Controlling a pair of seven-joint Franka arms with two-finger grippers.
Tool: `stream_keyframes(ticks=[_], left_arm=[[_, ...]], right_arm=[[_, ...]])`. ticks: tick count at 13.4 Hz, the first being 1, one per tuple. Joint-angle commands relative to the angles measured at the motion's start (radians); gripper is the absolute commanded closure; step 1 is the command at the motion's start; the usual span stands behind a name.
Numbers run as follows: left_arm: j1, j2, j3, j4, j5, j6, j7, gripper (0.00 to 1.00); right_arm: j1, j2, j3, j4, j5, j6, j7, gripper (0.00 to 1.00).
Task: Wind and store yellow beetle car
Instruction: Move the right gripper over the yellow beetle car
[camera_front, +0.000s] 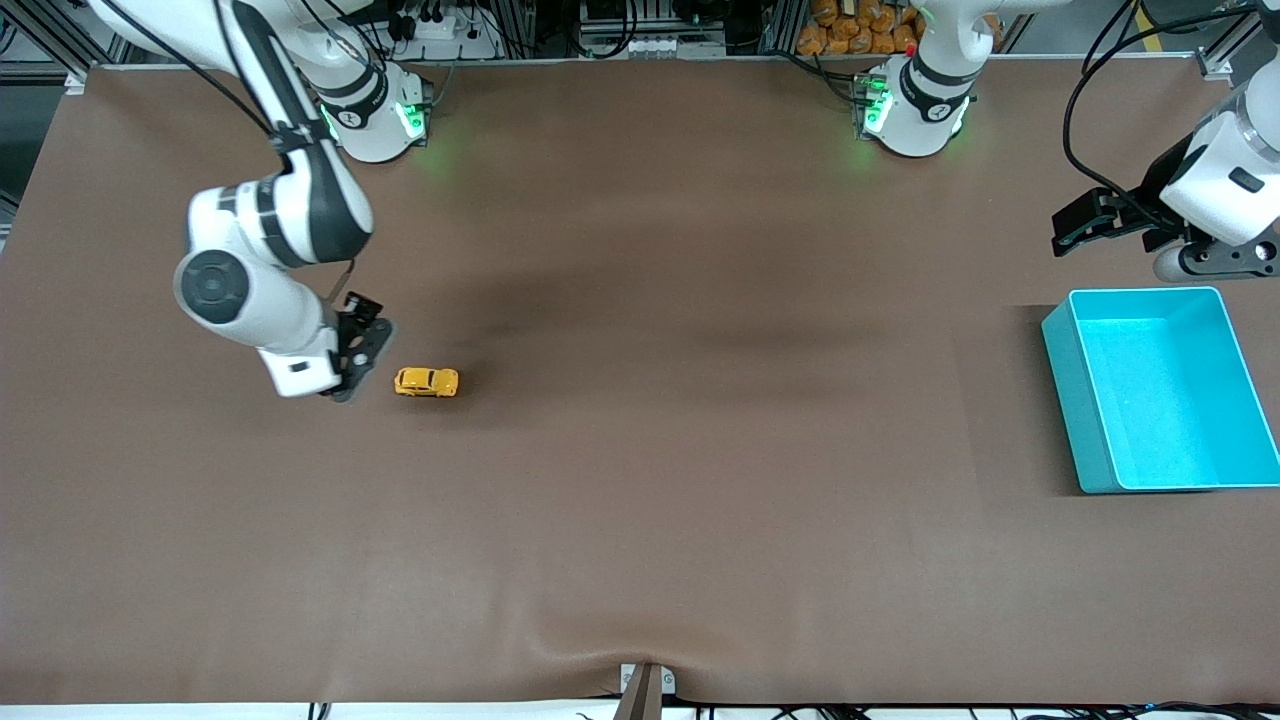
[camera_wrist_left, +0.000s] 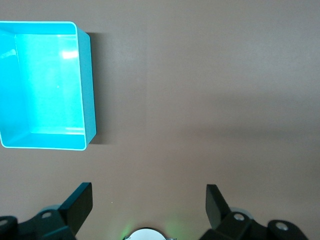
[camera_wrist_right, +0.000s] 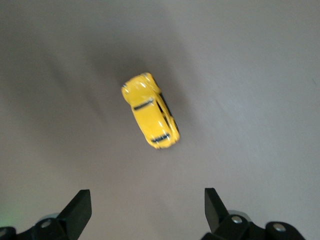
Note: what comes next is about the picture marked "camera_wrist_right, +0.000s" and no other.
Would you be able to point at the brown table cover mat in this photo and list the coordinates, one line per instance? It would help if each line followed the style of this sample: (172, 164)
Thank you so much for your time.
(250, 100)

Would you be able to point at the yellow beetle toy car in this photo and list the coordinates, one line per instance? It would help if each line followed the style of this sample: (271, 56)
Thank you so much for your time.
(148, 117)

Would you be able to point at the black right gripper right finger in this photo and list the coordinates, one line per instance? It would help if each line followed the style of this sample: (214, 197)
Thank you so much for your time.
(217, 215)

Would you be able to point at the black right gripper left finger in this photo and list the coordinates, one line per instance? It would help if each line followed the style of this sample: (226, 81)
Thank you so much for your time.
(75, 215)

